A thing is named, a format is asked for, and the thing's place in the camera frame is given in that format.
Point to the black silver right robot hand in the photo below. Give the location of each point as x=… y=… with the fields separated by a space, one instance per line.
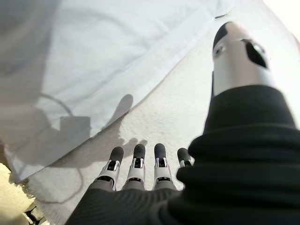
x=234 y=175

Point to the white duvet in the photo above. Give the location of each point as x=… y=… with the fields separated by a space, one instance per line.
x=105 y=58

